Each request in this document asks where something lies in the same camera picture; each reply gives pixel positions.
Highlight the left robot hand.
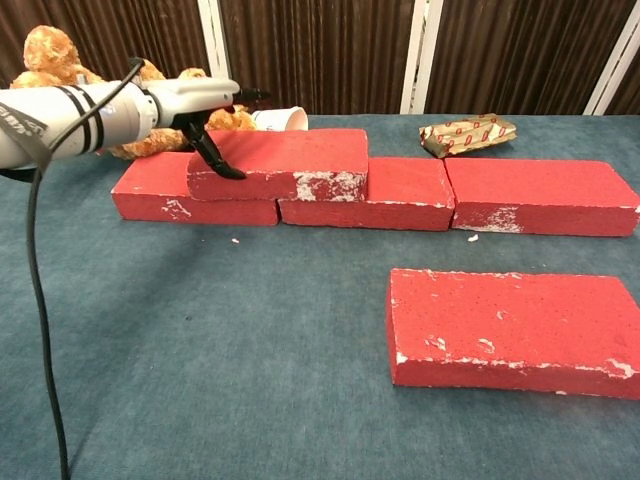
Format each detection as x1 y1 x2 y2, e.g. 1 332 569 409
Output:
144 77 274 180

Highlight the gold snack packet red print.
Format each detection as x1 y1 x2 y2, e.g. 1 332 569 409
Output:
418 113 518 159

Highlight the white partition post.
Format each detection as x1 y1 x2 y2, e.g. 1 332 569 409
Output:
583 0 640 116
399 0 445 115
197 0 234 81

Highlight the white paper cup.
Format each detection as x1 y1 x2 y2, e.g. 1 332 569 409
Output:
251 106 310 132

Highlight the red brick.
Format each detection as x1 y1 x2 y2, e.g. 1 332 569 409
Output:
277 157 456 232
110 151 281 227
385 267 640 400
186 128 370 203
443 157 640 237

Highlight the brown plush teddy bear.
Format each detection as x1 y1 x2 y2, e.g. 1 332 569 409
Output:
9 24 259 160

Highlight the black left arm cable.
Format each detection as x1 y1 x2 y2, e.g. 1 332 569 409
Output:
25 58 145 480

